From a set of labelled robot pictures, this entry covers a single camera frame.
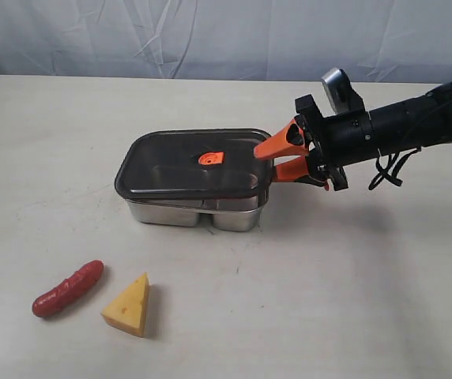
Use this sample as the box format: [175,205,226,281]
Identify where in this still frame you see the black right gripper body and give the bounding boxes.
[295,95,380,191]

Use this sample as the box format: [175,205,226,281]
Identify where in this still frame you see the dark transparent lunchbox lid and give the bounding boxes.
[115,128,273,201]

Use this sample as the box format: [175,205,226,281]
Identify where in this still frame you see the yellow cheese wedge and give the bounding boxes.
[101,272,150,337]

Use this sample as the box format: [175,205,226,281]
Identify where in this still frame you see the red sausage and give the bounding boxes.
[32,260,104,318]

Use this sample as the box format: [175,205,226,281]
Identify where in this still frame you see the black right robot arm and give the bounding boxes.
[254,68,452,191]

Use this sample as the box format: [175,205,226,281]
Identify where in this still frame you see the stainless steel lunchbox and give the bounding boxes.
[127,189,269,232]

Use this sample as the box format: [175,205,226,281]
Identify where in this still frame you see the white backdrop cloth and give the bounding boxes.
[0,1,452,83]

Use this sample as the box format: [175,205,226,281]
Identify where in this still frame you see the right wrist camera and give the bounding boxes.
[321,68,365,115]

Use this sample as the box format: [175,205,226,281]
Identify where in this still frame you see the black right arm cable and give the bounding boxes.
[367,148,423,191]

